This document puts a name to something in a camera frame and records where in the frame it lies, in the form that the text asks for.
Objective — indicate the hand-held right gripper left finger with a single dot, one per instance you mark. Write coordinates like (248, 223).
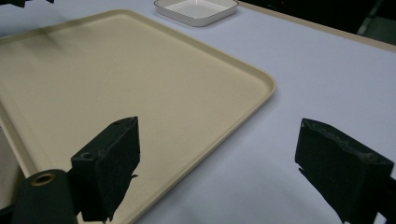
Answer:
(107, 165)

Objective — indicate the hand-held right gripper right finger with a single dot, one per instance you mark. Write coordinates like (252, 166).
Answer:
(339, 165)

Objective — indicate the large beige plastic tray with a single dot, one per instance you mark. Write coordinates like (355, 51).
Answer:
(124, 90)

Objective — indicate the grey metal stand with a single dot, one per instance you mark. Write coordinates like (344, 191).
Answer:
(375, 26)

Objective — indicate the white square dish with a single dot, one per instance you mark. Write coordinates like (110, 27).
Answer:
(196, 10)

